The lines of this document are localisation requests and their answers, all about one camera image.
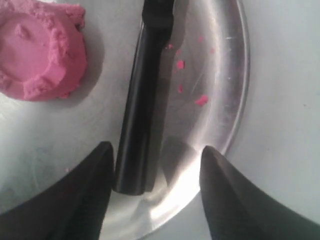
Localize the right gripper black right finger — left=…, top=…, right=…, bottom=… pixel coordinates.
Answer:
left=199, top=146, right=320, bottom=240

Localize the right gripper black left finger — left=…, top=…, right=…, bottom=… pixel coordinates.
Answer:
left=0, top=141, right=114, bottom=240

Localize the black knife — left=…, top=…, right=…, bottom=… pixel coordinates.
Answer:
left=113, top=0, right=175, bottom=196

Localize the pink dough lump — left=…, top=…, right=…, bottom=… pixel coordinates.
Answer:
left=0, top=0, right=87, bottom=102

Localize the round steel plate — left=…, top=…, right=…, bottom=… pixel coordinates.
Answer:
left=0, top=0, right=249, bottom=240

